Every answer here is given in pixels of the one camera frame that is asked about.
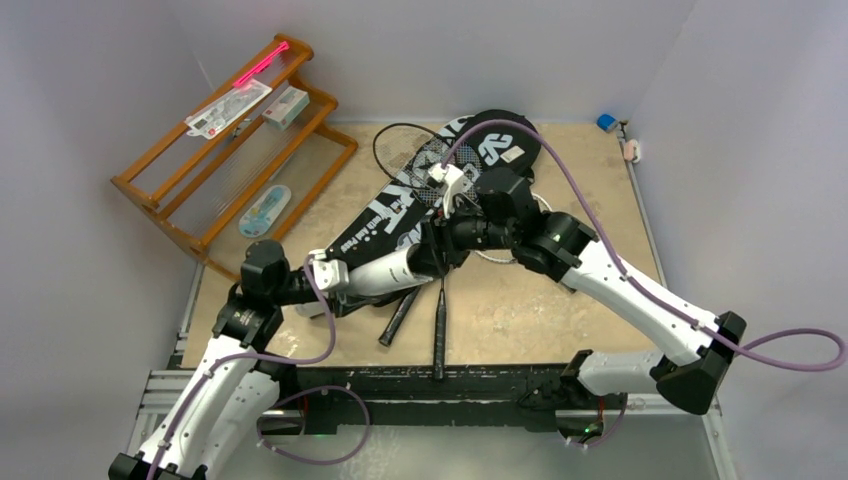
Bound blue toothbrush blister pack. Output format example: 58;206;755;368
238;184;292;238

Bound wooden tiered shelf rack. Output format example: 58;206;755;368
111;33;358;280

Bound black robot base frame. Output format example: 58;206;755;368
142;360;664;442

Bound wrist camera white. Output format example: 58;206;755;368
428;164;471;219
308;250;350;293

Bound white packaged card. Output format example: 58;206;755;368
184;79;272;140

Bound white frame badminton racket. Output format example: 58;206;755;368
404;193;550;338

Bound black badminton racket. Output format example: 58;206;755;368
372;122;451;194

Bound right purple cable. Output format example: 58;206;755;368
440;120;848;372

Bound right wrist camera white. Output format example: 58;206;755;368
428;164;471;219

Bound blue small object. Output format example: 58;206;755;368
596;114;619;133

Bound white shuttlecock tube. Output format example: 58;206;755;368
332;245;436;318

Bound black racket bag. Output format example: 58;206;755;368
328;109;541;306

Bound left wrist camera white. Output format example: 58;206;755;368
308;250;350;293

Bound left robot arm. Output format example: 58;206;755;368
107;240;369;479

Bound pink white small object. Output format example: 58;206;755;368
623;139;641;164

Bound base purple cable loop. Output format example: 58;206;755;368
256;384;372;466

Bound small teal white box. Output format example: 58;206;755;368
262;86;310;131

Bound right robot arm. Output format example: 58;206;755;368
424;164;747;415

